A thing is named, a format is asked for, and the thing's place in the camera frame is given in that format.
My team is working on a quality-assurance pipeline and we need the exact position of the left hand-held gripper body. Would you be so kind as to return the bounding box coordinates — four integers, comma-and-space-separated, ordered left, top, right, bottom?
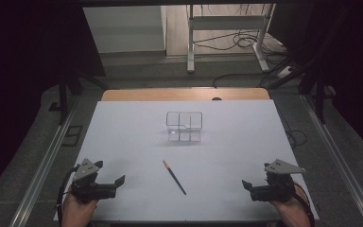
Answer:
70, 158, 118, 203

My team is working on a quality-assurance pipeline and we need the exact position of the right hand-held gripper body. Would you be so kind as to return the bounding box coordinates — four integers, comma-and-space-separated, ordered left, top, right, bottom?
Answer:
250, 158, 306, 203

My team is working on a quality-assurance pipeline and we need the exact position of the dark pencil with orange end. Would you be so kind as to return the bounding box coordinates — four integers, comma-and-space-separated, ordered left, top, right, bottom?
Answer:
162, 159, 187, 196

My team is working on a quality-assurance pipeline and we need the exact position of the clear acrylic pen holder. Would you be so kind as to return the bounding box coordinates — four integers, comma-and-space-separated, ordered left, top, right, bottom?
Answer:
165, 111, 203, 143

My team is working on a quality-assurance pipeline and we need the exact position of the person's left hand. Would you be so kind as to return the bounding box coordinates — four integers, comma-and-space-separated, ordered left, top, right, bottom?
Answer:
61, 190, 98, 227

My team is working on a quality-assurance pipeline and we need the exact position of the person's right hand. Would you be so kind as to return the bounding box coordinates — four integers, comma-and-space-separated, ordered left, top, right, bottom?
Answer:
268, 188, 314, 227

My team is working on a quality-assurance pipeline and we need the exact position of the dark floor socket plate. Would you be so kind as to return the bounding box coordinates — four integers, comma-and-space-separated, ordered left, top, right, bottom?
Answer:
60, 125, 84, 148

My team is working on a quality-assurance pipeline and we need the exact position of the white table mat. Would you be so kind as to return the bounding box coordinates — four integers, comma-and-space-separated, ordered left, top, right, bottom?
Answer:
53, 99, 320, 222

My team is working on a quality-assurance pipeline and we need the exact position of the black metal stand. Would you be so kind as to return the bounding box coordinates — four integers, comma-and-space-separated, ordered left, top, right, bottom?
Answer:
57, 70, 83, 126
297, 72, 328, 125

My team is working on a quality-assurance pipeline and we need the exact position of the white power strip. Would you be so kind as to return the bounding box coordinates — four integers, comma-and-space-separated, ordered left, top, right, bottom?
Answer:
277, 65, 295, 79

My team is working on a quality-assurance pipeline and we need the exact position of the wooden table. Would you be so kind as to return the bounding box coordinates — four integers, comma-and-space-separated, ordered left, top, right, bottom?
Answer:
101, 87, 271, 102

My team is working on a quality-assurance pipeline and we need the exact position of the dark curtain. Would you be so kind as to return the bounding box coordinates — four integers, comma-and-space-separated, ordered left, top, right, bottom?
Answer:
268, 0, 363, 162
0, 0, 107, 202

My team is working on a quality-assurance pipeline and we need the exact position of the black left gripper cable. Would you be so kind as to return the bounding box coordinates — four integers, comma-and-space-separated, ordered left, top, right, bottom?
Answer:
56, 164, 80, 227

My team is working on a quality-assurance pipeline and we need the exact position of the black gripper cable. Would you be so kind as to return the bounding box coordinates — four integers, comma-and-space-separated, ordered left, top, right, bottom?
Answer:
56, 164, 80, 227
293, 181, 316, 227

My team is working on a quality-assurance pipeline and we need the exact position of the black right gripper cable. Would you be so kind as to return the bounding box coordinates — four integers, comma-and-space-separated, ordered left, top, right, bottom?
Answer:
293, 181, 316, 227

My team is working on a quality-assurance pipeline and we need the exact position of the thin black looped cable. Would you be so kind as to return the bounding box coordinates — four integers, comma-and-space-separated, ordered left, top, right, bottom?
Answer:
277, 107, 308, 149

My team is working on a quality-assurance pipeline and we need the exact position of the grey metal floor rail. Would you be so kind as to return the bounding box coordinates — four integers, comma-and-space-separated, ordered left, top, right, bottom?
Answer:
301, 94, 363, 227
8, 96, 80, 227

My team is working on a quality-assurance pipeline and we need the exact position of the black floor cable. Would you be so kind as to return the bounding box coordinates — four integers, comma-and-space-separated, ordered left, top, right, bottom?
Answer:
212, 73, 266, 89

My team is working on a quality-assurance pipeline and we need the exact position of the tangle of black floor cables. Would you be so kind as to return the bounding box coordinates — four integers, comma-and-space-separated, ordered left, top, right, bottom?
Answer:
192, 28, 286, 53

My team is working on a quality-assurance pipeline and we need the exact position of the white metal desk frame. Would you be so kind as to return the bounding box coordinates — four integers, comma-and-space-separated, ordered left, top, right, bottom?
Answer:
186, 3, 277, 75

